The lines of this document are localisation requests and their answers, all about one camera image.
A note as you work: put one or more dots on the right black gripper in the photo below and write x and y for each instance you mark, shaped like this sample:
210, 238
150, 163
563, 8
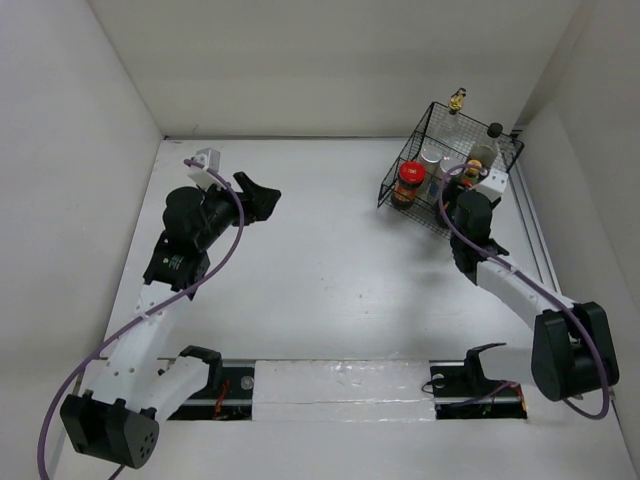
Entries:
452, 191

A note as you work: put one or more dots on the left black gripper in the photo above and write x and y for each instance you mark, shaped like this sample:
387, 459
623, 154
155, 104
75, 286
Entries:
257, 201

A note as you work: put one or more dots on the green label sauce bottle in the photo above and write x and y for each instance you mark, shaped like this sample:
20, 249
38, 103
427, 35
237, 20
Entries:
470, 175

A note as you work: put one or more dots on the white shaker jar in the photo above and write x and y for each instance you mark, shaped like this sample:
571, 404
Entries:
430, 157
444, 165

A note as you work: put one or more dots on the red lid sauce jar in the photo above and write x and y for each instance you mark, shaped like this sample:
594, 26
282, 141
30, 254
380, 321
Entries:
410, 177

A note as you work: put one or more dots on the dark soy sauce bottle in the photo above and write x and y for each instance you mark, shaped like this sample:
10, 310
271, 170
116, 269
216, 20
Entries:
485, 149

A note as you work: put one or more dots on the clear glass oil bottle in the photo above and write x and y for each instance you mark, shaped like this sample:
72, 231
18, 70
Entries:
447, 131

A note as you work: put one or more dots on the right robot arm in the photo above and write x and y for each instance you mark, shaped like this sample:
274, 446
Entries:
572, 351

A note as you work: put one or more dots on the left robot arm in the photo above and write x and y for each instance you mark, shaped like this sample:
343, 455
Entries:
118, 417

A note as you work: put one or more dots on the black wire rack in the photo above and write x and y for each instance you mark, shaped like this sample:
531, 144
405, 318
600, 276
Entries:
447, 154

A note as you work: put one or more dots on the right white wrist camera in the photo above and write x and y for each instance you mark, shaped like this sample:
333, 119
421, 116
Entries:
493, 185

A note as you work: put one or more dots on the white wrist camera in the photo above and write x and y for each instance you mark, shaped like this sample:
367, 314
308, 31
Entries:
493, 185
200, 165

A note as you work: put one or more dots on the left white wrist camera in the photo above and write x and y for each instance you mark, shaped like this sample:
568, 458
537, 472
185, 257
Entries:
200, 165

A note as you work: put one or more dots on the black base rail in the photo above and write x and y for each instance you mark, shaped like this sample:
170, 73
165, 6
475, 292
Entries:
349, 391

